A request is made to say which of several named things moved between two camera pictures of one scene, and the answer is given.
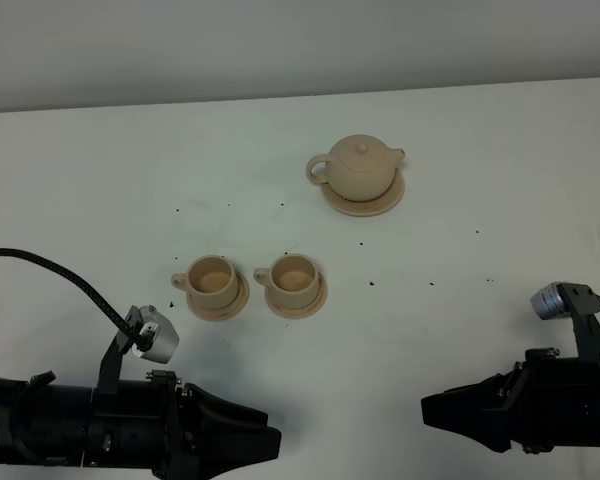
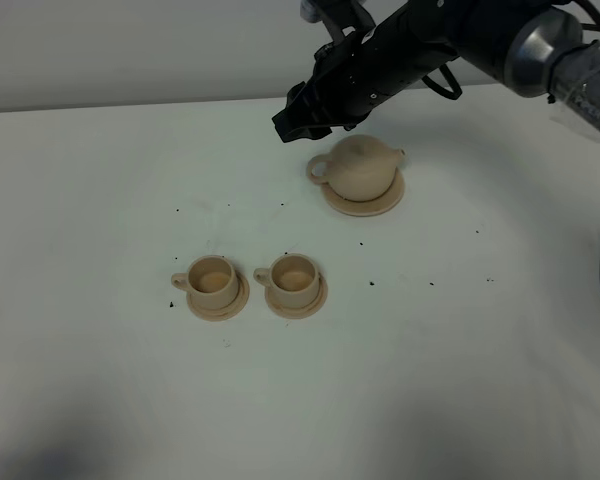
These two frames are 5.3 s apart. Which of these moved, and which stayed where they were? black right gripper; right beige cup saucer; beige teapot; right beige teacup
Moved: black right gripper
Stayed: right beige cup saucer; beige teapot; right beige teacup
